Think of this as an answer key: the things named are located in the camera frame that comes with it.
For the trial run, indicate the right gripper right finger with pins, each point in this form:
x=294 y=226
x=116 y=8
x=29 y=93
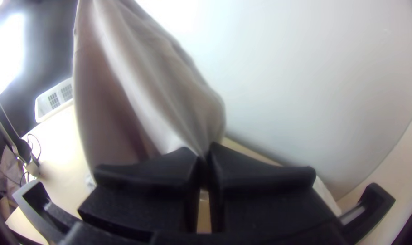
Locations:
x=260 y=197

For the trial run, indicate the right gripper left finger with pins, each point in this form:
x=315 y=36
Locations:
x=148 y=183

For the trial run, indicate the grey t-shirt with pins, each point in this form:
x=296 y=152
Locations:
x=124 y=85

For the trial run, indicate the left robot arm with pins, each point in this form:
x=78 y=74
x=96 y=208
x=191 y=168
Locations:
x=8 y=129

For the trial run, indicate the white laundry basket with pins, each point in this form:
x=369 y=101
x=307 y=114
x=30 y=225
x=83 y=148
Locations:
x=52 y=102

